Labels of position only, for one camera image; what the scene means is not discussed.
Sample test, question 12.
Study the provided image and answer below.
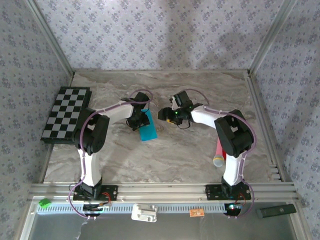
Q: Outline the aluminium mounting rail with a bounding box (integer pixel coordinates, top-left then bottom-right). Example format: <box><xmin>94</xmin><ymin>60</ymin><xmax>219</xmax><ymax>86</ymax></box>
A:
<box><xmin>27</xmin><ymin>182</ymin><xmax>300</xmax><ymax>203</ymax></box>

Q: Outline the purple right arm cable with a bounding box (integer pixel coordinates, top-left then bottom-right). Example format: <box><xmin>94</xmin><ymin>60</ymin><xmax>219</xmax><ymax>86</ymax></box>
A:
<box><xmin>183</xmin><ymin>88</ymin><xmax>258</xmax><ymax>221</ymax></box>

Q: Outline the pink toy microphone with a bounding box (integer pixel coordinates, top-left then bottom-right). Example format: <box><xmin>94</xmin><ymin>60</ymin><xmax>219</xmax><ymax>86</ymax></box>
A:
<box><xmin>212</xmin><ymin>138</ymin><xmax>227</xmax><ymax>168</ymax></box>

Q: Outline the green plastic block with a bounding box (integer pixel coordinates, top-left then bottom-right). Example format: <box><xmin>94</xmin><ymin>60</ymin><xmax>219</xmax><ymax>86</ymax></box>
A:
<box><xmin>37</xmin><ymin>198</ymin><xmax>53</xmax><ymax>209</ymax></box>

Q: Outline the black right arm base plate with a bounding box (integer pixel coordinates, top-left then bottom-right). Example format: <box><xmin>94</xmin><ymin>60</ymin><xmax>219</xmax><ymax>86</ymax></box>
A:
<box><xmin>204</xmin><ymin>183</ymin><xmax>252</xmax><ymax>201</ymax></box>

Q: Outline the aluminium frame post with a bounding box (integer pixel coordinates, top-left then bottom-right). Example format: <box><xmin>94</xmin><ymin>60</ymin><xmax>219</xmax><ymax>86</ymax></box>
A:
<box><xmin>26</xmin><ymin>0</ymin><xmax>75</xmax><ymax>77</ymax></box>
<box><xmin>248</xmin><ymin>0</ymin><xmax>297</xmax><ymax>76</ymax></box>

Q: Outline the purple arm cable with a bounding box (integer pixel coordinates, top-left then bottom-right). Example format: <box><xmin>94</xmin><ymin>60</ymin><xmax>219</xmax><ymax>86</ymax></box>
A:
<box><xmin>67</xmin><ymin>89</ymin><xmax>154</xmax><ymax>221</ymax></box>
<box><xmin>183</xmin><ymin>88</ymin><xmax>258</xmax><ymax>221</ymax></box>

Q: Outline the white plastic holder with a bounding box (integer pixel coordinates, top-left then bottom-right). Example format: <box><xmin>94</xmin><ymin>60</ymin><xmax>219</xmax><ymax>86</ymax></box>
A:
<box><xmin>131</xmin><ymin>203</ymin><xmax>158</xmax><ymax>223</ymax></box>

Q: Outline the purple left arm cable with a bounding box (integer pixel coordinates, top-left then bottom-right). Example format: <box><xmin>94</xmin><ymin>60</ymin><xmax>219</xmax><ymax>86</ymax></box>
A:
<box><xmin>67</xmin><ymin>89</ymin><xmax>154</xmax><ymax>221</ymax></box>

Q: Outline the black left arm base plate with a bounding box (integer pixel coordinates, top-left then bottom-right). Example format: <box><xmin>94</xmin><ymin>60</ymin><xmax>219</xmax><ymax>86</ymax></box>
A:
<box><xmin>72</xmin><ymin>184</ymin><xmax>119</xmax><ymax>202</ymax></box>

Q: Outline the black rectangular bar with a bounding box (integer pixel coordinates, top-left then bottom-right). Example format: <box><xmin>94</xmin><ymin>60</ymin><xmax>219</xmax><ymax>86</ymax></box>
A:
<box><xmin>256</xmin><ymin>203</ymin><xmax>298</xmax><ymax>220</ymax></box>

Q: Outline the grey metal tray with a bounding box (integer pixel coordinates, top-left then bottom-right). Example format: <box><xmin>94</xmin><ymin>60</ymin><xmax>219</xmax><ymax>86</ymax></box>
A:
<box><xmin>19</xmin><ymin>199</ymin><xmax>307</xmax><ymax>240</ymax></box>

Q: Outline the grey slotted cable duct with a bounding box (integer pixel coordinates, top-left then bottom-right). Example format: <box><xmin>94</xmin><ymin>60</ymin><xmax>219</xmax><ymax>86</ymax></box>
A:
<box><xmin>36</xmin><ymin>201</ymin><xmax>252</xmax><ymax>215</ymax></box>

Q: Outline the black and grey checkerboard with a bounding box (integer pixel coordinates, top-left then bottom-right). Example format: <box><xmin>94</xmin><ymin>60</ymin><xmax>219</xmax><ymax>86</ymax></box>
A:
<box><xmin>40</xmin><ymin>86</ymin><xmax>93</xmax><ymax>146</ymax></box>

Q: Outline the blue paper sheet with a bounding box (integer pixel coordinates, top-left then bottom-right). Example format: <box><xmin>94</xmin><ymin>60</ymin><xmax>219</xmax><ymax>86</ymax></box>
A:
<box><xmin>138</xmin><ymin>109</ymin><xmax>159</xmax><ymax>142</ymax></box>

